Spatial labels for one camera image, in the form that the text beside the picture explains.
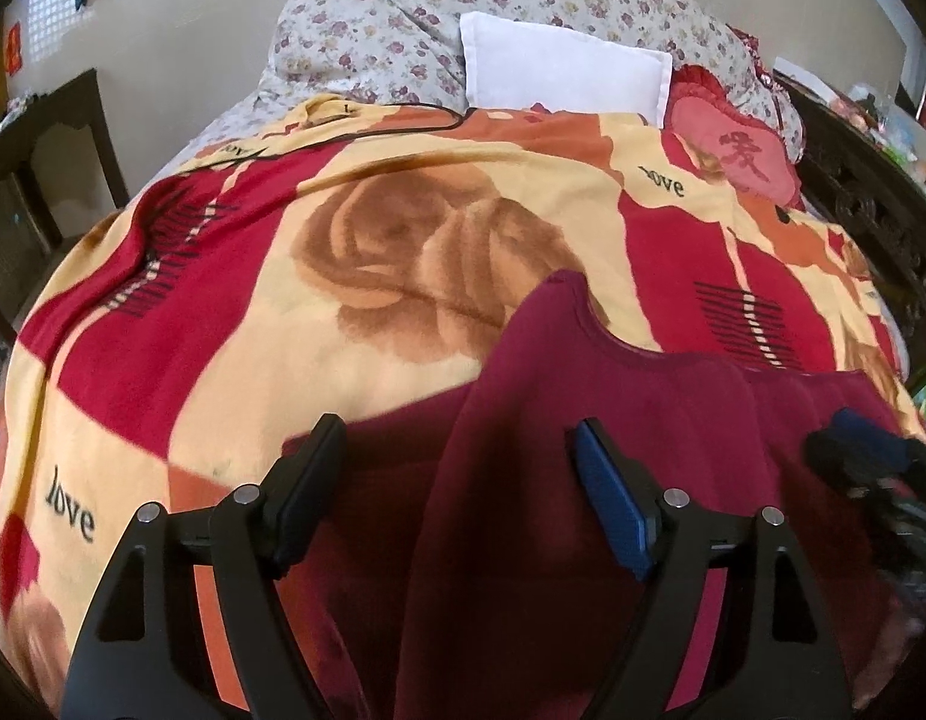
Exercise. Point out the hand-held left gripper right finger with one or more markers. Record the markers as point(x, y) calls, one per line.
point(609, 495)

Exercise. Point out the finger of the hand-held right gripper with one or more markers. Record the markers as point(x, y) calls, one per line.
point(871, 435)
point(838, 461)

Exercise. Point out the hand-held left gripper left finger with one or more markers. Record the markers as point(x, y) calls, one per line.
point(313, 487)

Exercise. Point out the maroon t-shirt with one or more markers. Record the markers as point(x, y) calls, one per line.
point(553, 375)

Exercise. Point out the printed red orange blanket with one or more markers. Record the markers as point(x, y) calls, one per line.
point(208, 330)

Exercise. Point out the dark carved wooden headboard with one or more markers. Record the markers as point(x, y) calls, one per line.
point(868, 187)

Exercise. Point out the cluttered bedside things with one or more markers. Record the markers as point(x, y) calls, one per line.
point(898, 135)

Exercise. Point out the red heart cushion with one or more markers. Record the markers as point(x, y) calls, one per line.
point(733, 142)

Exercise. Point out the white pillow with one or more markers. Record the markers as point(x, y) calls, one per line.
point(568, 67)

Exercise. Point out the dark wooden table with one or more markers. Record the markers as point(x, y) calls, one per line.
point(65, 120)

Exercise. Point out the floral quilt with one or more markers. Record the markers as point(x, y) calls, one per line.
point(403, 22)

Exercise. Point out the red paper wall decoration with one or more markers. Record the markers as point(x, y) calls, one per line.
point(13, 49)

